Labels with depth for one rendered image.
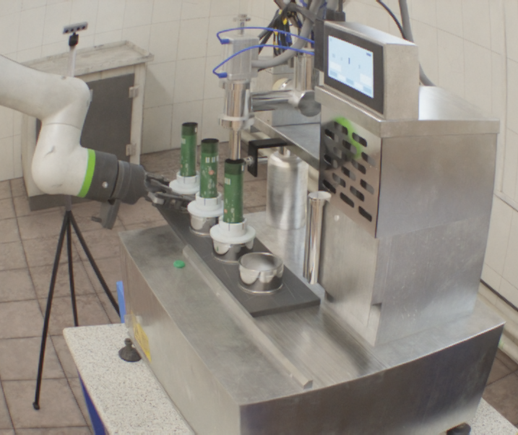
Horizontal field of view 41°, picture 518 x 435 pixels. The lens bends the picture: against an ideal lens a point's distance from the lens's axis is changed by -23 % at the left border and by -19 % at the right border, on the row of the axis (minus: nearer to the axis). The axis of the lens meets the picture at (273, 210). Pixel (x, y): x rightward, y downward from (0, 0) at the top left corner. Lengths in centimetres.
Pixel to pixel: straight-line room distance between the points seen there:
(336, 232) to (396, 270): 12
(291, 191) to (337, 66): 45
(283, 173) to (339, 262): 34
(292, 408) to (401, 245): 27
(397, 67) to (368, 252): 26
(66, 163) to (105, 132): 283
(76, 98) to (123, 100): 277
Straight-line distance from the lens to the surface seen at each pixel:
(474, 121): 111
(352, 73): 107
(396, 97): 102
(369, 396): 113
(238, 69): 127
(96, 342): 166
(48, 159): 142
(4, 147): 487
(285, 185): 149
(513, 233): 298
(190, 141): 152
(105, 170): 146
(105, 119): 423
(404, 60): 101
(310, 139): 136
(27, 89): 141
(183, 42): 499
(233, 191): 134
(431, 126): 106
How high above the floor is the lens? 164
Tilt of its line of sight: 23 degrees down
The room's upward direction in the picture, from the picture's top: 2 degrees clockwise
